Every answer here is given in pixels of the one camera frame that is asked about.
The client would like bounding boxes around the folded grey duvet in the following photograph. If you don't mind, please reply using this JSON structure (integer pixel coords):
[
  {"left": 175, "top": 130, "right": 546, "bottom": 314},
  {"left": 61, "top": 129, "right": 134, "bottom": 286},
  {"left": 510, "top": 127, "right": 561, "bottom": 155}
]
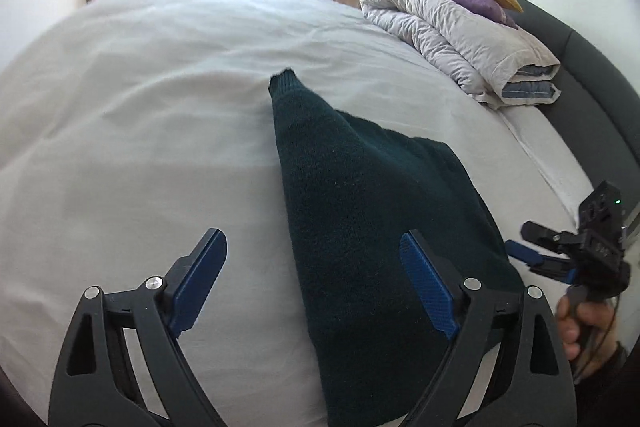
[{"left": 360, "top": 0, "right": 562, "bottom": 108}]

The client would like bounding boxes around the dark green sweater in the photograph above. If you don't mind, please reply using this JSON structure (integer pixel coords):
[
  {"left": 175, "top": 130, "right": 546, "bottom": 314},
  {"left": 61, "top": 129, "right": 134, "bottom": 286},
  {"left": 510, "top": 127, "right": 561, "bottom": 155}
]
[{"left": 268, "top": 69, "right": 526, "bottom": 427}]

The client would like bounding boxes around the bed with white sheet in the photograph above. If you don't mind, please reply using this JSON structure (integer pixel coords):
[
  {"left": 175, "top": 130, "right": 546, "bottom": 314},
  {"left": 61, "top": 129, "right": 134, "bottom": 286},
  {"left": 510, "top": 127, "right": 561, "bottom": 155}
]
[{"left": 0, "top": 0, "right": 640, "bottom": 427}]

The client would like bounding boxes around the purple pillow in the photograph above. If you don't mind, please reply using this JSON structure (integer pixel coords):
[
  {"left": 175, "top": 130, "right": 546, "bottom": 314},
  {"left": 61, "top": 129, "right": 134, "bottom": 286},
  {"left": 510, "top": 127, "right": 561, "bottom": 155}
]
[{"left": 420, "top": 0, "right": 518, "bottom": 29}]

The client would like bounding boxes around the person's right hand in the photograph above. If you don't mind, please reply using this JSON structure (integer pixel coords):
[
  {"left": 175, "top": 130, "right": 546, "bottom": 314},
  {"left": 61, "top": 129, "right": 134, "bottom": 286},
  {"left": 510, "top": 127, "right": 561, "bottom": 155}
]
[{"left": 556, "top": 292, "right": 621, "bottom": 363}]

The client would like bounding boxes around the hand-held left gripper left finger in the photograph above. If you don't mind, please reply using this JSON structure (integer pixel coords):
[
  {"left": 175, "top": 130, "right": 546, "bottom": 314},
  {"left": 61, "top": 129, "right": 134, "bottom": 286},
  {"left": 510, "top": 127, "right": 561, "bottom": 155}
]
[{"left": 48, "top": 228, "right": 228, "bottom": 427}]

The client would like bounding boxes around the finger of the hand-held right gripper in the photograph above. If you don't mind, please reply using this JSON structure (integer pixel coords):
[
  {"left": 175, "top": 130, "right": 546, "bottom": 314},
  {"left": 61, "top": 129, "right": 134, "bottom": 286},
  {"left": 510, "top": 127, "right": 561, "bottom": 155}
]
[
  {"left": 520, "top": 219, "right": 577, "bottom": 254},
  {"left": 504, "top": 238, "right": 575, "bottom": 284}
]

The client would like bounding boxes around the person's right forearm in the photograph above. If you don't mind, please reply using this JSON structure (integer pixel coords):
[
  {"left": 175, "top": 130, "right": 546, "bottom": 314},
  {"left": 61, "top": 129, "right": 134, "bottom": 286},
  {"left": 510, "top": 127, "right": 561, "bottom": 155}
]
[{"left": 572, "top": 342, "right": 640, "bottom": 427}]

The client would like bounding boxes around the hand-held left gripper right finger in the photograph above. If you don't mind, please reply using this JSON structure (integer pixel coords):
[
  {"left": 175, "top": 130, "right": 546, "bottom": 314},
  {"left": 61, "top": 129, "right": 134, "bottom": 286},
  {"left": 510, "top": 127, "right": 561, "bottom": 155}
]
[{"left": 399, "top": 229, "right": 578, "bottom": 427}]

